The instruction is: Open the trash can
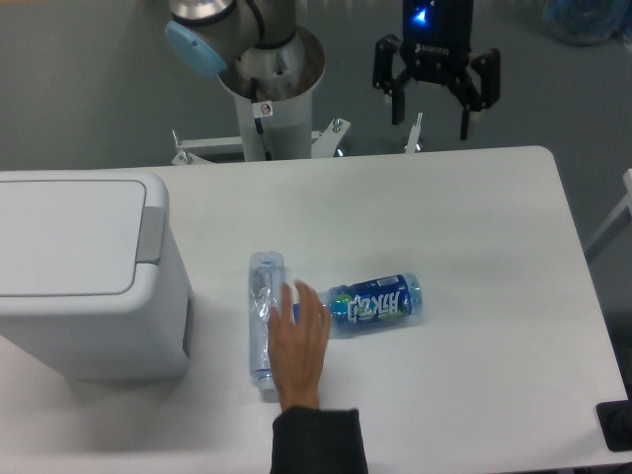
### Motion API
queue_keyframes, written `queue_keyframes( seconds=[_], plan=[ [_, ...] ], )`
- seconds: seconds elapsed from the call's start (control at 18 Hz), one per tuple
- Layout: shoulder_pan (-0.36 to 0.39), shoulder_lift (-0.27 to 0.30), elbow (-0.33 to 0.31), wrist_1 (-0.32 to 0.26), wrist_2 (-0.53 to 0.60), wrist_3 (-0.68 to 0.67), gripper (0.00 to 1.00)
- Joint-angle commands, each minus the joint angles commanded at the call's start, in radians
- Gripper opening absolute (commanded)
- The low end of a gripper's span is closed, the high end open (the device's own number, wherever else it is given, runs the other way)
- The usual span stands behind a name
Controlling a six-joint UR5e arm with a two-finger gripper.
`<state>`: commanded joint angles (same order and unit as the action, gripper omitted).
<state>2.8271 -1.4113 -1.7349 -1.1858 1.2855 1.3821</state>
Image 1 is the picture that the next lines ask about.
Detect white trash can body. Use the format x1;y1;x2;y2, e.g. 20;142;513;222
1;170;194;381

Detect white trash can lid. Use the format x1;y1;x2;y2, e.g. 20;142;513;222
1;180;146;296

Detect white pedestal base frame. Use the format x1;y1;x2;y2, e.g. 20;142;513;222
171;112;425;166

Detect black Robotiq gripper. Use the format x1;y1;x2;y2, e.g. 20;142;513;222
371;0;501;140

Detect blue labelled drink bottle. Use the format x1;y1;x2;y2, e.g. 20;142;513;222
318;273;423;339

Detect black device at table edge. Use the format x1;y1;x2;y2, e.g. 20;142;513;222
595;400;631;452

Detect clear crushed plastic bottle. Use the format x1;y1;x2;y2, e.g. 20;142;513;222
248;251;285;395

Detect blue plastic bag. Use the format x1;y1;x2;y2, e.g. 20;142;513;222
539;1;631;46

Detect bare human hand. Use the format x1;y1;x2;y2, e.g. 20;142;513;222
269;280;332;412

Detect white furniture leg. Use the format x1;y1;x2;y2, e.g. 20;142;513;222
584;169;631;265

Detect dark sleeved forearm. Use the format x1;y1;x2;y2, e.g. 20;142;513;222
270;406;368;473

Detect grey lid push button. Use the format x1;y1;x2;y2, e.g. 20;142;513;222
135;206;166;265

